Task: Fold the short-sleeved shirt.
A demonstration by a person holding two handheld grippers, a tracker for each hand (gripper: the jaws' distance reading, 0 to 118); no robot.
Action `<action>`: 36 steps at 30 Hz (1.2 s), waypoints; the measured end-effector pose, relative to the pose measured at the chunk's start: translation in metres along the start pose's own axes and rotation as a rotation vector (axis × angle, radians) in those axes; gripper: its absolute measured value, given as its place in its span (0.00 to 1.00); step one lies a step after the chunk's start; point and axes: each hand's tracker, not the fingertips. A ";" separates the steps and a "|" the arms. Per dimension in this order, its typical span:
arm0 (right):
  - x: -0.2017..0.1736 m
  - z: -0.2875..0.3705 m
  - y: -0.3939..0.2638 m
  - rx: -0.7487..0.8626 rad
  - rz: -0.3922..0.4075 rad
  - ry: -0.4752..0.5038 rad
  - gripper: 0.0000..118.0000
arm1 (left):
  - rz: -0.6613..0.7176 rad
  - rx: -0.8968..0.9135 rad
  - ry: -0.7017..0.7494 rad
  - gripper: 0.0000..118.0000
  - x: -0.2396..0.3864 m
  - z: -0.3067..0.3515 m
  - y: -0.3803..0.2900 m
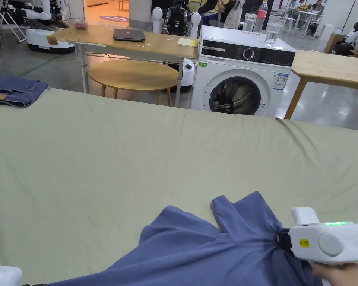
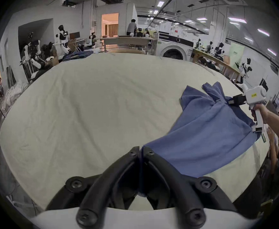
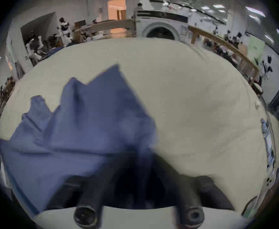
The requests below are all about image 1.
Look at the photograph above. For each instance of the black robot with white spheres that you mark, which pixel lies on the black robot with white spheres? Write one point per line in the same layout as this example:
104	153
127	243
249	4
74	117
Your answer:
176	16

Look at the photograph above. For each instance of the group of people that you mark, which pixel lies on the group of people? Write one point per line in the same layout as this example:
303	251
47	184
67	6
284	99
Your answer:
311	6

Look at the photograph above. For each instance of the white and black robot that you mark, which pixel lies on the white and black robot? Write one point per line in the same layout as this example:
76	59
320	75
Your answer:
356	40

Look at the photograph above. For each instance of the blue shirt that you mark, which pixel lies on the blue shirt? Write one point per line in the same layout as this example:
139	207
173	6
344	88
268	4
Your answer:
202	253

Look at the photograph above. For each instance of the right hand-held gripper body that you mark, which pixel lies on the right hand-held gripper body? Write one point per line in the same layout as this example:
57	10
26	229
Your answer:
327	241

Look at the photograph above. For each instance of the white robot on wheeled base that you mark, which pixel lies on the white robot on wheeled base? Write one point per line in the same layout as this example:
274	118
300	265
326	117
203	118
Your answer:
44	35

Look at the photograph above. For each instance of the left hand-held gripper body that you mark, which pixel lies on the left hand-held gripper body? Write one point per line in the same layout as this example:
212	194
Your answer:
3	276

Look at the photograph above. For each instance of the white folding ladder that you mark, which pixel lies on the white folding ladder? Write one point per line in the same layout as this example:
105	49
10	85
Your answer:
10	18

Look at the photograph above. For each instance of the person's right hand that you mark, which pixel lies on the person's right hand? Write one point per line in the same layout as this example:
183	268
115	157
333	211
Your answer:
348	275

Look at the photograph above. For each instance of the white washing machine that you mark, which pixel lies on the white washing machine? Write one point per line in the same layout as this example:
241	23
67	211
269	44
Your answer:
241	77

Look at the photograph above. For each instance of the bed with pale green sheet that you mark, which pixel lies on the bed with pale green sheet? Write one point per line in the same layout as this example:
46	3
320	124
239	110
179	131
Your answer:
113	155

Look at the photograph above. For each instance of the brown carton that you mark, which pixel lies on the brown carton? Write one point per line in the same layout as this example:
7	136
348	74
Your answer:
333	43

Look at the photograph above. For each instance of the folded blue jeans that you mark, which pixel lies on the folded blue jeans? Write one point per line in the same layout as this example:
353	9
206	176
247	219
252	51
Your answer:
16	89

